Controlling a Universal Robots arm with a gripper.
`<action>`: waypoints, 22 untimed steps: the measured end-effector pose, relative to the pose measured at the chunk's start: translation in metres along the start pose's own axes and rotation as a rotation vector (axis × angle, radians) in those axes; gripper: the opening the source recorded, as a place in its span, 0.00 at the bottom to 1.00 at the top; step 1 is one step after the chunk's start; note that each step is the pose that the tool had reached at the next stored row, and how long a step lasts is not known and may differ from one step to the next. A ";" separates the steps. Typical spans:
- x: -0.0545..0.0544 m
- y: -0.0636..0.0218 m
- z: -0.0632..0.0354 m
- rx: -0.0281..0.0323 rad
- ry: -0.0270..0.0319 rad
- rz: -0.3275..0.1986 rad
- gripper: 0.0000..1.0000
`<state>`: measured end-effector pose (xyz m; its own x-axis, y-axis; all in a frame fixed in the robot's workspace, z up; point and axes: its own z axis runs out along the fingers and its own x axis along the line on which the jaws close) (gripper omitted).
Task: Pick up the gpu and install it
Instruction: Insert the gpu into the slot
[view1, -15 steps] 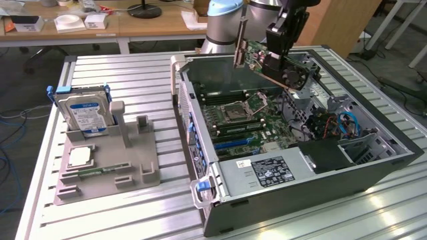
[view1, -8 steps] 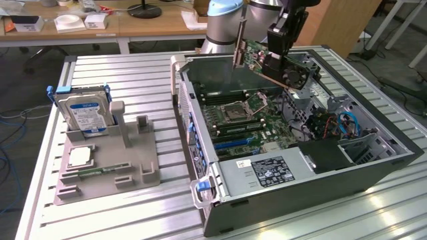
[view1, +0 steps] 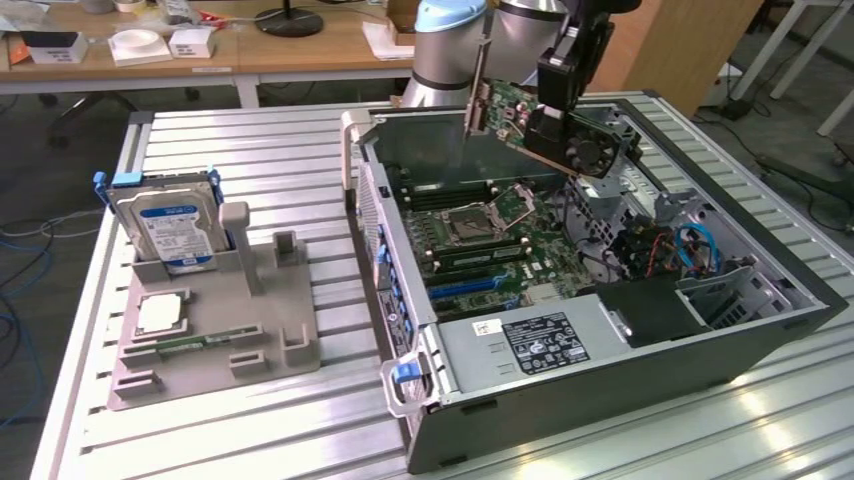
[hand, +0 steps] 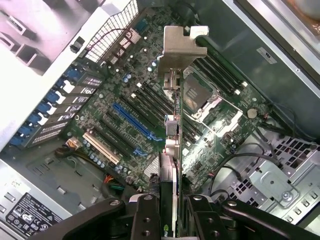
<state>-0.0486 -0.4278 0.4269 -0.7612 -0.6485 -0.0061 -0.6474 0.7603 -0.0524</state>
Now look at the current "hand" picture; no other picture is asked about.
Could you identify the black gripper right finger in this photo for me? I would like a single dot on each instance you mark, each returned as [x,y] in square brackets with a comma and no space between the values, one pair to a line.
[205,220]

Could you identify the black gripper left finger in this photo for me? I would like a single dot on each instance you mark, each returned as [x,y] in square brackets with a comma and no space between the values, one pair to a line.
[145,220]

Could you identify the silver chipset heatsink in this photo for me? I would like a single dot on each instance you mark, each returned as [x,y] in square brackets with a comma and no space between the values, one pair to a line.
[152,166]

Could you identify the silver metal drive cage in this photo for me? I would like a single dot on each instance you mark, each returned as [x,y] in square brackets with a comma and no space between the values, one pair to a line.
[270,180]

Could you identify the white expansion slot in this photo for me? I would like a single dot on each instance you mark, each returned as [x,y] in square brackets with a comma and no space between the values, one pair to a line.
[100,147]

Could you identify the blue expansion slot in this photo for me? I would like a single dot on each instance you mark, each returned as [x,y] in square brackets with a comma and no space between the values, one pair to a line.
[132,120]

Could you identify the metal socket cover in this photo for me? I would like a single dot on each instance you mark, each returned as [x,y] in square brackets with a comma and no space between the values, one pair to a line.
[233,118]

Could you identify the grey power supply unit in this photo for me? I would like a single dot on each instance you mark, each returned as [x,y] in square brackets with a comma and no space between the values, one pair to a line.
[37,180]

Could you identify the silver coin battery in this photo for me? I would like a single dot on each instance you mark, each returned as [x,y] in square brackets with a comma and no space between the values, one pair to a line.
[251,112]

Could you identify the CPU socket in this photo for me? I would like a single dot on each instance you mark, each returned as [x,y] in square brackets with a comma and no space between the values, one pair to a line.
[197,92]

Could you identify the green motherboard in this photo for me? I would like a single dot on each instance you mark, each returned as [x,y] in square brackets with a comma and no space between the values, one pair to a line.
[140,62]

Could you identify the black open PC case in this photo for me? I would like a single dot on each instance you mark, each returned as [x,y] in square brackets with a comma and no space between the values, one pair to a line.
[225,37]

